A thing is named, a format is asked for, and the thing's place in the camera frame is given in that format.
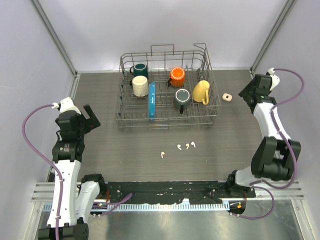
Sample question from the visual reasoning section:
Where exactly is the cream textured mug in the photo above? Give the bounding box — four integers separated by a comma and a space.
131, 75, 149, 97

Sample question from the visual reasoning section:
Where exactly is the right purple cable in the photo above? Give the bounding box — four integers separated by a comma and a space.
229, 67, 306, 221

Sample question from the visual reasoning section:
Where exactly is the grey wire dish rack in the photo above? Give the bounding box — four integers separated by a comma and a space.
114, 43, 221, 130

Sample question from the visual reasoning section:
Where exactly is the orange mug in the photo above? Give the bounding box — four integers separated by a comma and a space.
166, 67, 186, 88

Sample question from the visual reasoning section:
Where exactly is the yellow mug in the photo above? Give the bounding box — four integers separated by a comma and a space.
192, 80, 210, 105

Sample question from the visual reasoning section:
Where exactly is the blue plate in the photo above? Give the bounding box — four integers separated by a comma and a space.
148, 82, 156, 119

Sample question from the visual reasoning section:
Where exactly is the beige earbud case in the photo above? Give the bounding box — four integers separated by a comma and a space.
222, 93, 233, 102

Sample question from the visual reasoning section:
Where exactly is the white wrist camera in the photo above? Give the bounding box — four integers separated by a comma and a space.
266, 68, 280, 91
51, 97, 82, 115

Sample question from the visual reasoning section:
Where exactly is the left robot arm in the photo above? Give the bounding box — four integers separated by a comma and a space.
37, 104, 107, 240

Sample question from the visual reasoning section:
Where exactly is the dark green mug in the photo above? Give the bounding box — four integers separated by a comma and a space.
129, 63, 149, 79

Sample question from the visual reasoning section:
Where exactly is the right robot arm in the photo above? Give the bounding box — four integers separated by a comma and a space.
225, 68, 301, 198

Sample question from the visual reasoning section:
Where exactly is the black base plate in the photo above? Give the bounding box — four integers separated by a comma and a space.
102, 180, 256, 205

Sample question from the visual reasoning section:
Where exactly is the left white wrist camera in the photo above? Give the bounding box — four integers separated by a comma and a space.
51, 97, 82, 115

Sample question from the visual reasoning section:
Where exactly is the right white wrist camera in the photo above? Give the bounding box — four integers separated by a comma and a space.
266, 68, 280, 91

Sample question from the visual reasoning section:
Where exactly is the grey mug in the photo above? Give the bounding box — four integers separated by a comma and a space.
173, 88, 191, 114

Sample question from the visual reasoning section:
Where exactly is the white slotted cable duct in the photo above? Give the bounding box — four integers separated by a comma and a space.
42, 201, 230, 213

